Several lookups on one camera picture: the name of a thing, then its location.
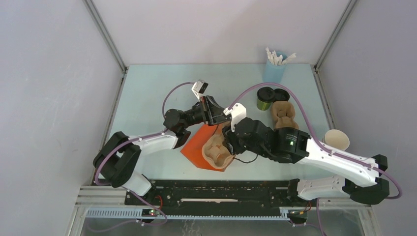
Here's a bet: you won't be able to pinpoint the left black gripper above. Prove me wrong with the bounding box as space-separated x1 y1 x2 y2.
180 95 231 129

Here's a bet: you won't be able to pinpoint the orange paper bag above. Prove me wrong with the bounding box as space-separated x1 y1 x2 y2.
180 124 255 172

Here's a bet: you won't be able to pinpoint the black coffee cup lid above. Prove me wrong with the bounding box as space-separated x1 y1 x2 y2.
256 87 275 103

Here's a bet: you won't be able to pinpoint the green paper coffee cup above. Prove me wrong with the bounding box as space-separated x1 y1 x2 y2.
256 98 274 111

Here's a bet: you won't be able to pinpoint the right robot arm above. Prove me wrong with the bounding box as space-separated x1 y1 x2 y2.
222 118 390 206

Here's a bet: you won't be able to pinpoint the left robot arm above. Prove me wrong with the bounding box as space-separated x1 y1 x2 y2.
93 95 232 205

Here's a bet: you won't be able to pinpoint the brown cardboard cup carrier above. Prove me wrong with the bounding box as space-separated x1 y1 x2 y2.
271 101 299 129

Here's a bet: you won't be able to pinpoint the light blue holder cup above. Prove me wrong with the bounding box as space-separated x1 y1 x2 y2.
263 59 287 83

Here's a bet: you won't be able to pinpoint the white wrapped stirrer sticks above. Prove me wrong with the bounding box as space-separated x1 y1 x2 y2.
265 47 297 66

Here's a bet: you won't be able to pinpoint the stack of paper cups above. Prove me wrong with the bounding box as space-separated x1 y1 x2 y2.
322 129 350 151

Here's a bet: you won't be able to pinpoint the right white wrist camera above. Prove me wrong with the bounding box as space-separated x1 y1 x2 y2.
223 103 247 132

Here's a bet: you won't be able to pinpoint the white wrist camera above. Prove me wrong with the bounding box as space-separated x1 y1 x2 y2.
191 80 209 101
223 103 247 132

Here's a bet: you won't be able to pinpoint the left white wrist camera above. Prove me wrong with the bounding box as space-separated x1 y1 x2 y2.
191 80 209 101

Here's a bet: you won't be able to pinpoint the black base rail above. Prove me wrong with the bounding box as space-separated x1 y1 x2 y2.
76 178 372 227

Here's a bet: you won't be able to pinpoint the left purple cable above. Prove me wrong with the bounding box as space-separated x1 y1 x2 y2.
86 81 196 234

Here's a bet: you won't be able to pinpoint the purple cable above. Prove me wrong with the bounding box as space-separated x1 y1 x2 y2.
86 81 196 234
226 82 403 236

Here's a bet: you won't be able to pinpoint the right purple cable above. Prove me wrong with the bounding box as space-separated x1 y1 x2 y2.
226 82 403 236

